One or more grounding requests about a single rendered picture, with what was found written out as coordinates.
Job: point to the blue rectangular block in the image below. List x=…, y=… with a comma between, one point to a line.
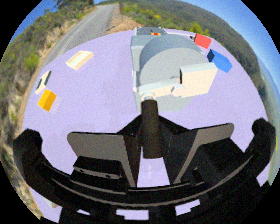
x=220, y=61

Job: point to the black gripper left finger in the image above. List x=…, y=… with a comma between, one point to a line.
x=123, y=146

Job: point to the red rectangular block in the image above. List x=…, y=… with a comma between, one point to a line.
x=202, y=40

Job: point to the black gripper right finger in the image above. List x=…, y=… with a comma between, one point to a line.
x=179, y=144

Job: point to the yellow square block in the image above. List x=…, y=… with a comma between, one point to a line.
x=47, y=99

